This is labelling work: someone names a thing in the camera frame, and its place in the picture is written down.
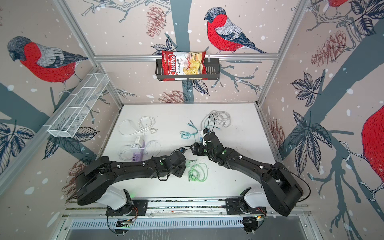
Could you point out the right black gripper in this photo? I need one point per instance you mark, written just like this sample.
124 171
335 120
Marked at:
197 146

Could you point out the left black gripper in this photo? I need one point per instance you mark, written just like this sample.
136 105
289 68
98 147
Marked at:
182 170

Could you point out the purple power socket strip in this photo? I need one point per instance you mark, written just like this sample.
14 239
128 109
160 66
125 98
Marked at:
138 152

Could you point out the white charger adapter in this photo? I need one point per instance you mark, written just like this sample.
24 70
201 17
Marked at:
138 141

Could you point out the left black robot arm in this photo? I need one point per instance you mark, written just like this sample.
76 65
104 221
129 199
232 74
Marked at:
94 184

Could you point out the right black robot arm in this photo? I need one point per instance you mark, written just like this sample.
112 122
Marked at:
282 190

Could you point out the red cassava chips bag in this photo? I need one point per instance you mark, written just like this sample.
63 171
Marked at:
182 63

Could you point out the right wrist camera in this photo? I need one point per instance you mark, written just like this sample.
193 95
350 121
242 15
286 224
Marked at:
203 133

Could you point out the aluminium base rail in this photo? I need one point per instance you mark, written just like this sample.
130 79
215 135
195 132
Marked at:
186 207

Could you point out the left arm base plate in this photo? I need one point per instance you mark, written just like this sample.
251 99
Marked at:
126 207

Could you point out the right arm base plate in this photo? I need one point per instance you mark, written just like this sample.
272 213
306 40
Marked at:
240 207

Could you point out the black wall basket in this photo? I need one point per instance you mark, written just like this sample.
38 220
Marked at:
212 68

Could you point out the white wire mesh basket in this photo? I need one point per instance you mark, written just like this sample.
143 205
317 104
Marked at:
81 102

